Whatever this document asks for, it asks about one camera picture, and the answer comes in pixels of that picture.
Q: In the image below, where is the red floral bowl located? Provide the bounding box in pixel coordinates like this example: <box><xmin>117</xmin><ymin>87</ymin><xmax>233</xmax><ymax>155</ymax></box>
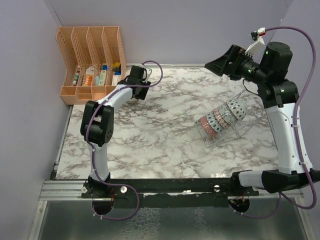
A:
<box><xmin>199</xmin><ymin>116</ymin><xmax>218</xmax><ymax>138</ymax></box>

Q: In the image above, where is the dark blue patterned bowl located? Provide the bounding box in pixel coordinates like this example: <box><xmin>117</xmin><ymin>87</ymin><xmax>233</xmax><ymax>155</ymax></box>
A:
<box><xmin>213</xmin><ymin>108</ymin><xmax>230</xmax><ymax>130</ymax></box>

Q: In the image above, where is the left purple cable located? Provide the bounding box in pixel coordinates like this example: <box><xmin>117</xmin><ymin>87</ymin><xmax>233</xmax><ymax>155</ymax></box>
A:
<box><xmin>84</xmin><ymin>59</ymin><xmax>164</xmax><ymax>221</ymax></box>

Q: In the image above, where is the purple cable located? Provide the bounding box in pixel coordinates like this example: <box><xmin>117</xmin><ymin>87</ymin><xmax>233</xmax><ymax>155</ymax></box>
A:
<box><xmin>232</xmin><ymin>26</ymin><xmax>317</xmax><ymax>220</ymax></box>
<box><xmin>84</xmin><ymin>59</ymin><xmax>164</xmax><ymax>221</ymax></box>

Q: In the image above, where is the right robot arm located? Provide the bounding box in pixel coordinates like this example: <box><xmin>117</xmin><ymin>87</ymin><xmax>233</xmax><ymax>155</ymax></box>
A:
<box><xmin>204</xmin><ymin>42</ymin><xmax>320</xmax><ymax>196</ymax></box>

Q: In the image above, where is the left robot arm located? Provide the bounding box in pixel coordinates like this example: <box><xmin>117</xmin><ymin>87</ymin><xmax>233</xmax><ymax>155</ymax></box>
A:
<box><xmin>80</xmin><ymin>65</ymin><xmax>152</xmax><ymax>198</ymax></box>

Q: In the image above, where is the light blue patterned bowl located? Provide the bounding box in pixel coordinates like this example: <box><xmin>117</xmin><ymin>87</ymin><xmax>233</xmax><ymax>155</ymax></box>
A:
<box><xmin>205</xmin><ymin>112</ymin><xmax>225</xmax><ymax>133</ymax></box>

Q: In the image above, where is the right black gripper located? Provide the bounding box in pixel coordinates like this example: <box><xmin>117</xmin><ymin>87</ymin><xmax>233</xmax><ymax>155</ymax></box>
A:
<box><xmin>205</xmin><ymin>44</ymin><xmax>269</xmax><ymax>85</ymax></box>

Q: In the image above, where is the grey white patterned bowl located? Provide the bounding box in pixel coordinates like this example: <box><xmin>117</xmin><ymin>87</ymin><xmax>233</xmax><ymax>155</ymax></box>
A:
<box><xmin>218</xmin><ymin>103</ymin><xmax>238</xmax><ymax>126</ymax></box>

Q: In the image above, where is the aluminium frame rail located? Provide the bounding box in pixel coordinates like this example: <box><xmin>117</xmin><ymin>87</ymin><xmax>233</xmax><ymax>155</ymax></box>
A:
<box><xmin>39</xmin><ymin>180</ymin><xmax>85</xmax><ymax>201</ymax></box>

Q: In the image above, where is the pink patterned bowl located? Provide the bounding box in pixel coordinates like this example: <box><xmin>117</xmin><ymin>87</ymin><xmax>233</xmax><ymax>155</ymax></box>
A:
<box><xmin>129</xmin><ymin>98</ymin><xmax>138</xmax><ymax>103</ymax></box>

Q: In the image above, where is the black mounting base rail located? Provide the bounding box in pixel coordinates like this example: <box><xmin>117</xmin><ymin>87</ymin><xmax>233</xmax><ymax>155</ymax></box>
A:
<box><xmin>81</xmin><ymin>177</ymin><xmax>259</xmax><ymax>209</ymax></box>

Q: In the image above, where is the white wire dish rack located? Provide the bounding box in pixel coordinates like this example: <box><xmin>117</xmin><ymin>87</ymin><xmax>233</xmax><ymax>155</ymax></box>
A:
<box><xmin>194</xmin><ymin>90</ymin><xmax>264</xmax><ymax>148</ymax></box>

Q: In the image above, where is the orange plastic file organizer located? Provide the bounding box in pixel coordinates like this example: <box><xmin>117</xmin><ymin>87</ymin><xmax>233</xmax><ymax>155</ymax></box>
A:
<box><xmin>56</xmin><ymin>26</ymin><xmax>127</xmax><ymax>105</ymax></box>

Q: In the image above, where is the white diamond patterned bowl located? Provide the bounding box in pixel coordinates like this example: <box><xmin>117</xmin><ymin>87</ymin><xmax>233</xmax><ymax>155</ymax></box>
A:
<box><xmin>226</xmin><ymin>98</ymin><xmax>247</xmax><ymax>121</ymax></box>

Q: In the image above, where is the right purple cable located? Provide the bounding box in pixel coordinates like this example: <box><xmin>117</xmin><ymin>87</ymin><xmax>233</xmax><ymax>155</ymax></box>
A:
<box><xmin>232</xmin><ymin>26</ymin><xmax>317</xmax><ymax>220</ymax></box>

